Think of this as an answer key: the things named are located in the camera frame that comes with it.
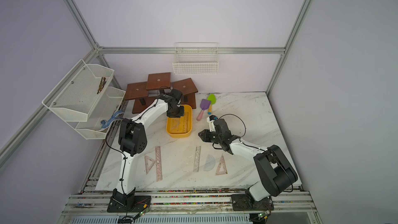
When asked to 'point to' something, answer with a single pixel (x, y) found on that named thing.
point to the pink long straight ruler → (158, 164)
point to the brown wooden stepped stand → (157, 84)
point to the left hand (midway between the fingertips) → (179, 116)
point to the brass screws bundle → (102, 84)
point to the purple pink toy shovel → (204, 104)
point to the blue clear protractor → (210, 163)
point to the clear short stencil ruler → (197, 154)
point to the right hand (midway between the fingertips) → (201, 136)
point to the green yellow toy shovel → (212, 98)
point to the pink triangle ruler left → (151, 165)
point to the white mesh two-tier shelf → (84, 98)
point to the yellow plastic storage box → (180, 127)
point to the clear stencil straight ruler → (185, 122)
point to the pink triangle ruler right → (222, 162)
